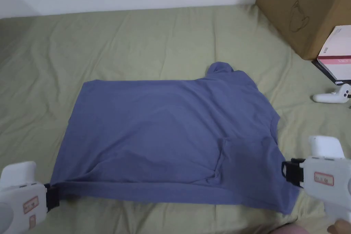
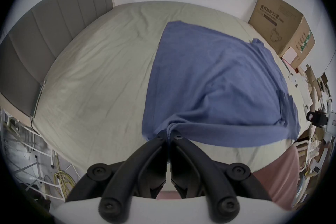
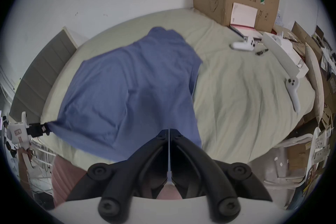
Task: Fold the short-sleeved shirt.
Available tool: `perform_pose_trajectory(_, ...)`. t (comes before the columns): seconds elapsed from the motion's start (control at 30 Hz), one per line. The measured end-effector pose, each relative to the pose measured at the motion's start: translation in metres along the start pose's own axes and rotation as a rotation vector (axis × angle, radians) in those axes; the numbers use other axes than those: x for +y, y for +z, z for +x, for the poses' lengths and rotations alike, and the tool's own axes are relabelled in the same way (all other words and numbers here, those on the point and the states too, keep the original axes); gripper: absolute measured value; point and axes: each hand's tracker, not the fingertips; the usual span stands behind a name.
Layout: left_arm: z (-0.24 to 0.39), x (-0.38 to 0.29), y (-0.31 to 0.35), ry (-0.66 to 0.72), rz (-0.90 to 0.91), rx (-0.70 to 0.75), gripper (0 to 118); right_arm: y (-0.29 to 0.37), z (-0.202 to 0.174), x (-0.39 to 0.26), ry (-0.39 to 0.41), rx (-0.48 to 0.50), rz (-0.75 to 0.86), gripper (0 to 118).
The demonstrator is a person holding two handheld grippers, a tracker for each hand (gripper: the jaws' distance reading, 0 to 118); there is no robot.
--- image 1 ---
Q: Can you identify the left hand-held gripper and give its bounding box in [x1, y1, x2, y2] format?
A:
[0, 161, 60, 231]

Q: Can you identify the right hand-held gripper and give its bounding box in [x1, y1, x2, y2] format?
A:
[281, 135, 351, 226]

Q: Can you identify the blue shirt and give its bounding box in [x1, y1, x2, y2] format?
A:
[50, 61, 305, 215]

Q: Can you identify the person's right hand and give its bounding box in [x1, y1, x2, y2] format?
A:
[327, 211, 351, 234]

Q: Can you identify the white hand controller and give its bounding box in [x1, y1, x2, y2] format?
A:
[313, 83, 351, 105]

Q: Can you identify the white box with pink stripe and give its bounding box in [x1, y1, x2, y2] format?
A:
[312, 25, 351, 85]

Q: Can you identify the large brown carton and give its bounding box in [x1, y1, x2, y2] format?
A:
[255, 0, 351, 60]

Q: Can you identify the bed with pale green sheet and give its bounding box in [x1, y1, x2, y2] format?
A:
[0, 3, 351, 234]

